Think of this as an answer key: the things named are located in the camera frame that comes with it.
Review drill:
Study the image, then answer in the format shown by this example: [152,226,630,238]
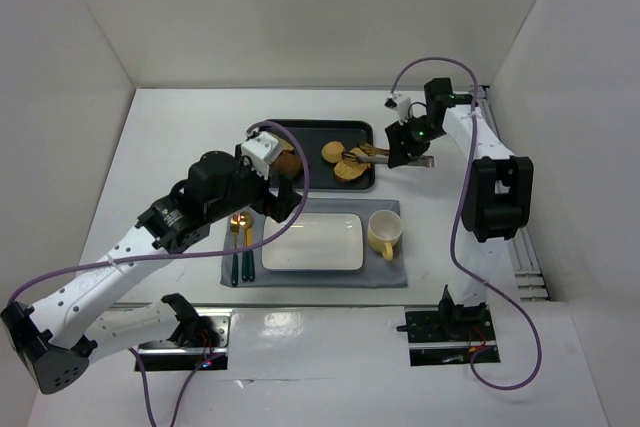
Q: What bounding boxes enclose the metal food tongs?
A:
[342,143,435,168]

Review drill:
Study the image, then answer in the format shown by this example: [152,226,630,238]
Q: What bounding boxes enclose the bread slice with seeds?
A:
[333,159,371,183]

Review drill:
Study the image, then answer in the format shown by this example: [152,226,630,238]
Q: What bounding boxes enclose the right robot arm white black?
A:
[385,78,534,317]

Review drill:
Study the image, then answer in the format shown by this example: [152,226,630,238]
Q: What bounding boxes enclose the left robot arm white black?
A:
[1,151,308,395]

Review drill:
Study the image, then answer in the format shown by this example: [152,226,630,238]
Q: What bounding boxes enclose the dark brown bread loaf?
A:
[271,151,303,178]

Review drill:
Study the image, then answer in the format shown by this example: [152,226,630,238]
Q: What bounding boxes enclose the round yellow bread bun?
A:
[321,141,345,164]

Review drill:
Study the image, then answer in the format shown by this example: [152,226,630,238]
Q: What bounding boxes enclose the white rectangular plate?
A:
[261,213,364,272]

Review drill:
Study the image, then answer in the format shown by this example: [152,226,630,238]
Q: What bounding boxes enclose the grey cloth placemat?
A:
[239,198,408,288]

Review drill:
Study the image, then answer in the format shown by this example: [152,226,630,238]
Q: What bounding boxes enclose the yellow ceramic mug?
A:
[367,210,403,261]

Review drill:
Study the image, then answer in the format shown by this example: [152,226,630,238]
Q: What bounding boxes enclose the black baking tray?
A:
[274,119,375,191]

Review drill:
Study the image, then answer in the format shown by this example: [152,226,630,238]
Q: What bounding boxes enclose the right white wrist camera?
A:
[384,92,412,125]

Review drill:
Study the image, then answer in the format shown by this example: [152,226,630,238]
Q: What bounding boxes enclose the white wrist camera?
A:
[240,131,284,180]
[384,92,412,125]

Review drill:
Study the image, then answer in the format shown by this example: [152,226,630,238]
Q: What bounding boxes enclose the gold fork green handle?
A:
[230,213,241,287]

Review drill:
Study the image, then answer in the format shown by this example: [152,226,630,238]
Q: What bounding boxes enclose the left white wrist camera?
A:
[240,131,284,180]

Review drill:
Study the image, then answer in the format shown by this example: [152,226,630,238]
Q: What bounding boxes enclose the gold spoon green handle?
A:
[239,211,255,282]

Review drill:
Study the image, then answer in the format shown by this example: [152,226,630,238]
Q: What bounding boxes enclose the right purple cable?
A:
[391,57,543,391]

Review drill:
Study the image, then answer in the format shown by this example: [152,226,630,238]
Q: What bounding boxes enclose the purple cable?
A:
[391,57,543,391]
[9,119,312,427]

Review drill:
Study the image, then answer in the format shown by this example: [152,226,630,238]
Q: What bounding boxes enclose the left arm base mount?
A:
[137,294,231,372]

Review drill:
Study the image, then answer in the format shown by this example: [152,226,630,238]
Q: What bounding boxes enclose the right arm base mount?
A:
[396,287,501,367]

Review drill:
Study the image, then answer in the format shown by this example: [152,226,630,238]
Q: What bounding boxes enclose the aluminium rail frame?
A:
[464,85,551,303]

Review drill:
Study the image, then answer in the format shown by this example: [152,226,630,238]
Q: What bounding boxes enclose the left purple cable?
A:
[9,119,312,427]

